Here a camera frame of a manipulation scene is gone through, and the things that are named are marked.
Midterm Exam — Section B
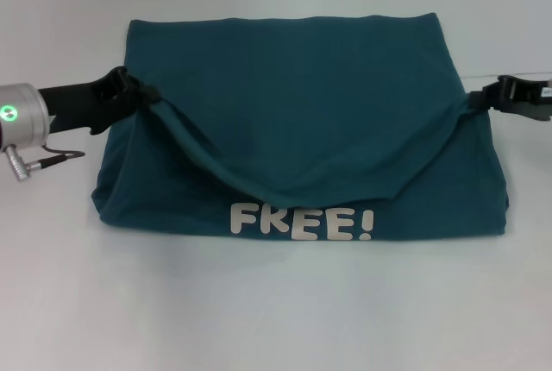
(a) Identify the teal blue t-shirt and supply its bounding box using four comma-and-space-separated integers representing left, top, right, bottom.
91, 11, 512, 245

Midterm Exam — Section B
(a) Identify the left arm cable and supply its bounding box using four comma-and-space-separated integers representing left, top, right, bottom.
41, 146, 85, 161

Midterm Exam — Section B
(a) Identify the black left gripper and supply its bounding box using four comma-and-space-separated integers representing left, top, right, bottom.
38, 67, 161, 135

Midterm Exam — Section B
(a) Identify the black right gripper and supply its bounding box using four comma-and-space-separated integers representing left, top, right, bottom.
468, 76, 552, 123

